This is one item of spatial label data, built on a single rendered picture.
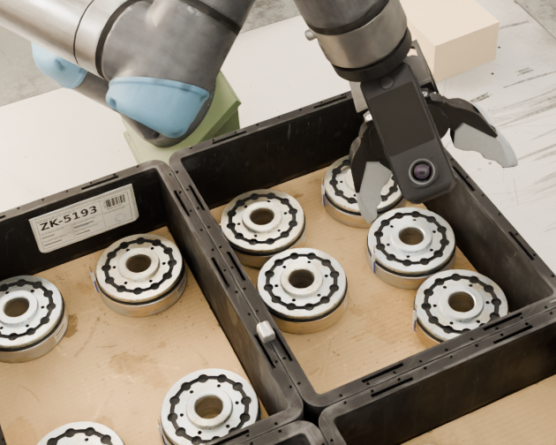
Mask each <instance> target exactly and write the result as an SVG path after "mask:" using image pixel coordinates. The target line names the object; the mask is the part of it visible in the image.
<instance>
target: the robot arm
mask: <svg viewBox="0 0 556 445"><path fill-rule="evenodd" d="M256 1H257V0H0V26H2V27H4V28H6V29H8V30H10V31H12V32H13V33H15V34H18V35H20V36H22V37H24V38H26V39H28V40H29V41H31V42H32V49H33V58H34V61H35V63H36V65H37V67H38V68H39V70H40V71H41V72H42V73H44V74H45V75H47V76H48V77H50V78H52V79H53V80H55V81H57V83H58V84H59V85H61V86H62V87H65V88H68V89H72V90H74V91H75V92H77V93H79V94H82V95H84V96H85V97H87V98H89V99H91V100H93V101H95V102H98V103H100V104H101V105H103V106H105V107H107V108H109V109H112V110H114V111H115V112H117V113H118V114H119V115H120V116H121V117H122V118H123V119H124V121H125V122H126V123H127V124H128V125H129V126H130V127H131V128H132V129H133V130H134V131H135V132H136V133H137V134H138V135H139V136H140V137H141V138H142V139H143V140H145V141H147V142H149V143H151V144H153V145H155V146H157V147H171V146H174V145H176V144H178V143H180V142H181V141H183V140H185V139H186V138H187V137H189V136H190V135H191V134H192V133H193V132H194V131H195V130H196V129H197V127H198V126H199V125H200V123H201V122H202V120H203V119H204V117H205V115H206V114H207V112H208V110H209V108H210V105H211V103H212V100H213V98H214V91H215V85H216V77H217V75H218V73H219V71H220V69H221V68H222V65H223V63H224V61H225V59H226V57H227V55H228V54H229V52H230V50H231V48H232V46H233V44H234V42H235V40H236V38H237V36H238V34H239V32H240V30H241V29H242V28H243V26H244V23H245V21H246V20H247V18H248V16H249V14H250V12H251V10H252V7H253V6H254V4H255V3H256ZM293 1H294V3H295V5H296V7H297V8H298V10H299V12H300V14H301V15H302V17H303V19H304V22H305V23H306V25H307V26H308V27H309V29H307V30H305V32H304V35H305V38H306V39H307V40H308V41H313V40H315V39H317V41H318V44H319V47H320V48H321V50H322V52H323V54H324V55H325V57H326V59H327V60H328V61H329V62H330V63H331V65H332V66H333V68H334V71H335V72H336V74H337V75H338V76H339V77H341V78H342V79H345V80H347V81H348V82H349V86H350V89H351V93H352V96H353V100H354V103H355V106H356V111H357V114H358V116H359V117H360V118H361V120H362V121H363V124H362V125H361V127H360V131H359V136H358V137H357V138H356V139H355V140H354V141H353V142H352V144H351V147H350V150H349V166H350V170H351V175H352V179H353V183H354V189H355V193H356V197H357V204H358V208H359V211H360V214H361V215H362V217H363V218H364V219H365V221H366V222H367V223H373V222H374V221H375V220H376V219H377V218H378V217H379V216H378V205H379V204H380V202H381V201H382V197H381V190H382V188H383V186H384V185H386V184H387V183H388V181H389V180H390V177H391V175H392V171H393V173H394V177H395V180H396V182H397V184H398V187H399V189H400V192H401V194H402V197H403V198H404V199H406V200H407V201H409V202H410V203H412V204H416V205H417V204H421V203H424V202H426V201H428V200H432V199H434V198H436V197H439V196H440V195H443V194H445V193H448V192H451V191H452V190H453V189H454V188H455V186H456V176H455V173H454V170H453V168H452V165H451V163H450V161H449V159H448V156H447V152H446V150H445V148H444V146H443V143H442V141H441V139H442V138H443V137H444V136H445V135H446V134H447V131H448V129H449V128H450V137H451V140H452V142H453V145H454V147H455V148H458V149H460V150H462V151H476V152H478V153H480V154H481V155H482V156H483V157H484V158H485V159H486V160H493V161H495V162H497V163H498V164H499V165H500V166H501V167H502V168H503V169H504V168H510V167H515V166H517V165H518V161H517V159H516V155H515V151H514V149H513V148H512V146H511V145H510V143H509V142H508V141H507V140H506V138H505V137H504V136H503V135H502V134H501V133H500V131H499V130H498V129H497V128H496V127H494V125H493V124H492V121H491V120H490V118H489V117H488V116H487V114H486V113H485V111H484V110H483V109H482V108H481V107H480V106H478V105H477V104H475V103H473V102H468V101H466V100H464V99H462V98H450V99H448V98H446V96H444V95H442V96H441V94H440V92H439V89H438V88H437V85H436V82H435V79H434V77H433V75H432V72H431V70H430V67H429V65H428V63H427V62H426V60H425V56H424V54H423V52H422V50H421V48H420V46H419V44H418V42H417V40H414V41H412V36H411V32H410V30H409V28H408V23H407V16H406V14H405V12H404V9H403V8H402V5H401V2H400V0H293ZM410 49H415V50H416V52H417V56H416V55H411V56H407V55H408V53H409V50H410ZM434 92H435V93H436V94H435V93H434ZM390 166H391V167H390ZM391 169H392V170H391Z"/></svg>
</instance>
